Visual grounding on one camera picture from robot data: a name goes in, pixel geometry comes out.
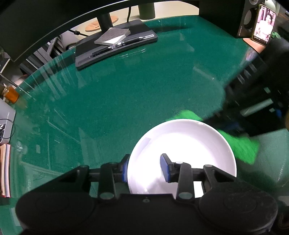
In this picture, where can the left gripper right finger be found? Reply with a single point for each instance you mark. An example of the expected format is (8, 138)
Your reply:
(184, 175)

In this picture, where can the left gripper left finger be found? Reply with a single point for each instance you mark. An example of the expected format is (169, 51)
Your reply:
(111, 178)

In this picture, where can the white ceramic bowl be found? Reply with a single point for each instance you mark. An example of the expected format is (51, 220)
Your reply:
(183, 140)

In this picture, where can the green cleaning cloth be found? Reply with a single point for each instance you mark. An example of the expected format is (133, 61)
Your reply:
(244, 148)

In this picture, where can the black speaker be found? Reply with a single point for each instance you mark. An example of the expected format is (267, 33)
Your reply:
(248, 18)

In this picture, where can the smartphone with lit screen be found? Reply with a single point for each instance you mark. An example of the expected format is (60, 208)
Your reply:
(264, 25)

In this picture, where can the stack of books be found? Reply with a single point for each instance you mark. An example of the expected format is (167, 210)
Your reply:
(5, 162)

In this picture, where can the black pen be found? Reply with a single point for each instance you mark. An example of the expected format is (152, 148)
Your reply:
(130, 41)
(103, 50)

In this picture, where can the amber glass jar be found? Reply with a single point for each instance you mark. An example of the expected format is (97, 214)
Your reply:
(10, 94)

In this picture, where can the dark grey monitor base tray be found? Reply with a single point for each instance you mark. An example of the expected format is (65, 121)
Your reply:
(86, 46)

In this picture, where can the grey notepad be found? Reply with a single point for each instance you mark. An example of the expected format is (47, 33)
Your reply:
(112, 36)

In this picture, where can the dark green cylinder cup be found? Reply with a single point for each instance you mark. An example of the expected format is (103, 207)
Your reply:
(146, 11)

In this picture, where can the round wooden coaster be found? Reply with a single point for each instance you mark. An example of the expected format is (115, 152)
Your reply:
(95, 25)

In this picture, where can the black monitor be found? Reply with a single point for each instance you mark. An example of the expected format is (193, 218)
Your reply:
(29, 24)

